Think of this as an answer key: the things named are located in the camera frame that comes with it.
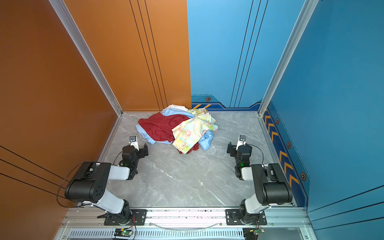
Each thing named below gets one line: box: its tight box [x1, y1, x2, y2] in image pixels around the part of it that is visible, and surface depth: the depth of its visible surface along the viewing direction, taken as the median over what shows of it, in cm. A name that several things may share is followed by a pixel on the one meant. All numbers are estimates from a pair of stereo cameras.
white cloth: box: [162, 104, 188, 112], surface depth 118 cm
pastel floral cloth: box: [171, 113, 218, 154], surface depth 100 cm
